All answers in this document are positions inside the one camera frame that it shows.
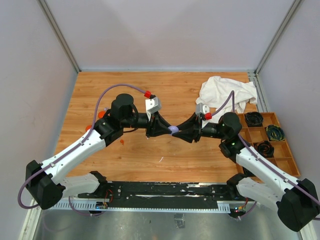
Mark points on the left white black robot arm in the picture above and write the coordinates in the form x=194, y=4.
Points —
x=47, y=181

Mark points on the white crumpled cloth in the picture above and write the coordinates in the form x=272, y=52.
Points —
x=226, y=94

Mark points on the purple earbud charging case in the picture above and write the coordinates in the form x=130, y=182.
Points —
x=173, y=129

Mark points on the orange charging case lower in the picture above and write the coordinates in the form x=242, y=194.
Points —
x=88, y=128

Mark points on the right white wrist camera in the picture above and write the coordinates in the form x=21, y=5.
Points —
x=203, y=111

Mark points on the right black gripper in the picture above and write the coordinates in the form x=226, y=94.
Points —
x=193, y=127

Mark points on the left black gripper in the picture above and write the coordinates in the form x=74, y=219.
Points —
x=155, y=127

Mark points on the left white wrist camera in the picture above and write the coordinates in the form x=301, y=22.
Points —
x=153, y=105

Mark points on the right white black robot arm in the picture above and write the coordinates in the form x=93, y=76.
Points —
x=295, y=201

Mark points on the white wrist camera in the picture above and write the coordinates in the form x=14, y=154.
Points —
x=153, y=105
x=203, y=111

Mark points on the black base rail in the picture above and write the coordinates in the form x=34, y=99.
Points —
x=163, y=195

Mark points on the wooden compartment tray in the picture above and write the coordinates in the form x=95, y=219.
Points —
x=276, y=152

